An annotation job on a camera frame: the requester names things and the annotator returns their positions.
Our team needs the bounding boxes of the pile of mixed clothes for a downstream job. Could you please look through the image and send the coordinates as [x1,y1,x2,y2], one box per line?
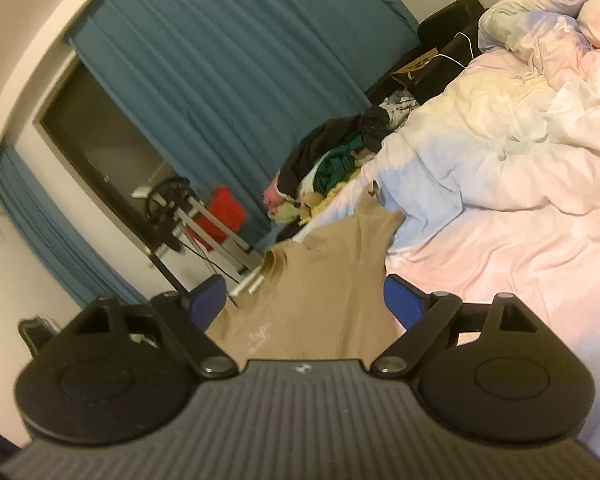
[262,106,397,227]

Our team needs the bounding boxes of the red cloth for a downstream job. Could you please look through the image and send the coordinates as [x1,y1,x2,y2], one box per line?
[187,186,247,252]

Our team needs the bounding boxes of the tan printed t-shirt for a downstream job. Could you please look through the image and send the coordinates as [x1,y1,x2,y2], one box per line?
[202,192,407,361]

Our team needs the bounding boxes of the narrow blue curtain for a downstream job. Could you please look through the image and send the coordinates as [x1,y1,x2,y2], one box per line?
[0,144,148,309]

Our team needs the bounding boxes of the dark window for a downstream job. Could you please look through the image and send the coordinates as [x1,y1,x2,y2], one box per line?
[35,55,193,262]

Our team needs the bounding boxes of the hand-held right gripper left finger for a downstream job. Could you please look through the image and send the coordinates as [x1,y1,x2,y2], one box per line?
[55,274,239,379]

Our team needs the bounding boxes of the cardboard box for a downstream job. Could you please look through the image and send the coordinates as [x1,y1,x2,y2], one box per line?
[390,47,442,87]

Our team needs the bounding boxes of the white cable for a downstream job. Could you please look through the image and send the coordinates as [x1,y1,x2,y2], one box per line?
[439,32,477,69]

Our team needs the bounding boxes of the pastel bed cover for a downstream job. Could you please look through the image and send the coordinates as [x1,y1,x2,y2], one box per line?
[325,0,600,463]

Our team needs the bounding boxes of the wavy-framed mirror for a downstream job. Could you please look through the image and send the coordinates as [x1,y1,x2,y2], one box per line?
[17,316,62,359]

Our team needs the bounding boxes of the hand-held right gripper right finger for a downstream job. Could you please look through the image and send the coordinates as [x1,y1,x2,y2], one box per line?
[370,273,542,380]

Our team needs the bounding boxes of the wide blue curtain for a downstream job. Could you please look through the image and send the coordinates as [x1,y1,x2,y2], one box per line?
[67,0,422,262]

